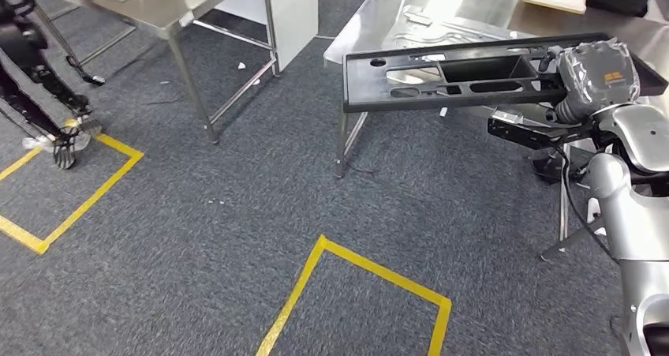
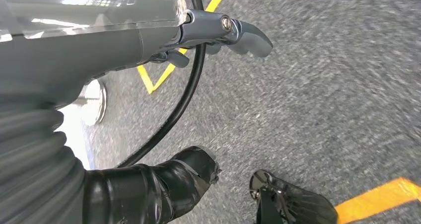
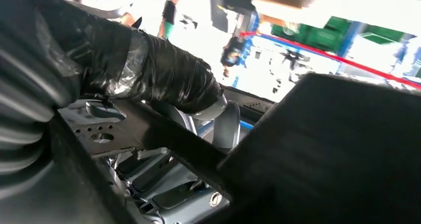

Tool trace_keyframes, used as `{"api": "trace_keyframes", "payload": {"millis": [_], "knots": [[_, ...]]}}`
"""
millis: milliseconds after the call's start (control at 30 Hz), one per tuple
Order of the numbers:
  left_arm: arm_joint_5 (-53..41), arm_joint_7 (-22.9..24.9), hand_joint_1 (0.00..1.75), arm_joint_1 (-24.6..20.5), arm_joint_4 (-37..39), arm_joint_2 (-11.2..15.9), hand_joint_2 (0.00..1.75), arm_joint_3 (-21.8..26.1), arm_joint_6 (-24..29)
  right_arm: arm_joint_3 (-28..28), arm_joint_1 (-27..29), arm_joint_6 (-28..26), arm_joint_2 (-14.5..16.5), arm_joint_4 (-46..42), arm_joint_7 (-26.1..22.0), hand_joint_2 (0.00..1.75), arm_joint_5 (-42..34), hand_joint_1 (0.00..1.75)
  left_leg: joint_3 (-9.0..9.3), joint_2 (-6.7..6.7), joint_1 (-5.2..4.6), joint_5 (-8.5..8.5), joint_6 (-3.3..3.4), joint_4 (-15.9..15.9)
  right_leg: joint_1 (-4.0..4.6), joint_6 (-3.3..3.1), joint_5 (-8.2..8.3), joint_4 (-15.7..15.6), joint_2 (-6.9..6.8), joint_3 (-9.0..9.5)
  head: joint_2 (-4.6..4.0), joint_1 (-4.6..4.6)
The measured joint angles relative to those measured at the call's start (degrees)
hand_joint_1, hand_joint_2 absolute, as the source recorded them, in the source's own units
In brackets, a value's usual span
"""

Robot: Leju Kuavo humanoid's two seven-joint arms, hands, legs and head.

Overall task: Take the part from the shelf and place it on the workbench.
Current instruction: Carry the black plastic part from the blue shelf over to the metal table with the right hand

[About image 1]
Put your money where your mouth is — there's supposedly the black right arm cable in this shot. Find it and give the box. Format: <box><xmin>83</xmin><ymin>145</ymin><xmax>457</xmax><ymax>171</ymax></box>
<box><xmin>556</xmin><ymin>144</ymin><xmax>623</xmax><ymax>264</ymax></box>

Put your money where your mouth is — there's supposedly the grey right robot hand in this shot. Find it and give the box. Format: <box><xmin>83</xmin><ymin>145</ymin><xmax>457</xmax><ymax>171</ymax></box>
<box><xmin>538</xmin><ymin>39</ymin><xmax>641</xmax><ymax>126</ymax></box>

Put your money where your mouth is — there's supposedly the black plastic plate frame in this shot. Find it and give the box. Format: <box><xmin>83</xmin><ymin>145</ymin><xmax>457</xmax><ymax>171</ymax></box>
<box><xmin>342</xmin><ymin>32</ymin><xmax>669</xmax><ymax>114</ymax></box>

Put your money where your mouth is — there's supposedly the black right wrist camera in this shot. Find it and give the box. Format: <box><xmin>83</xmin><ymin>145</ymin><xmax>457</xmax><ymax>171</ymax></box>
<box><xmin>487</xmin><ymin>108</ymin><xmax>600</xmax><ymax>152</ymax></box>

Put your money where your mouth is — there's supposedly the stamped sheet metal part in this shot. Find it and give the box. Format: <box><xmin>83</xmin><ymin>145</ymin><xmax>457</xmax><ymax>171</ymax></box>
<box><xmin>389</xmin><ymin>6</ymin><xmax>524</xmax><ymax>49</ymax></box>

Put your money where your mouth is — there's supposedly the black equipment stand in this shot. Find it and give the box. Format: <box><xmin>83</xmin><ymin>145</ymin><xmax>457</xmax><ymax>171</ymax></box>
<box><xmin>0</xmin><ymin>0</ymin><xmax>106</xmax><ymax>171</ymax></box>

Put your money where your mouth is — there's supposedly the white panel board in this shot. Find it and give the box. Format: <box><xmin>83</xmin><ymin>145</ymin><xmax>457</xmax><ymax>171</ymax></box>
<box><xmin>214</xmin><ymin>0</ymin><xmax>320</xmax><ymax>73</ymax></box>

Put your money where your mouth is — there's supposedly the stainless steel table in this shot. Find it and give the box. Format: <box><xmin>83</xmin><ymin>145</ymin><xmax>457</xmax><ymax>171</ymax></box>
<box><xmin>21</xmin><ymin>0</ymin><xmax>320</xmax><ymax>145</ymax></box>

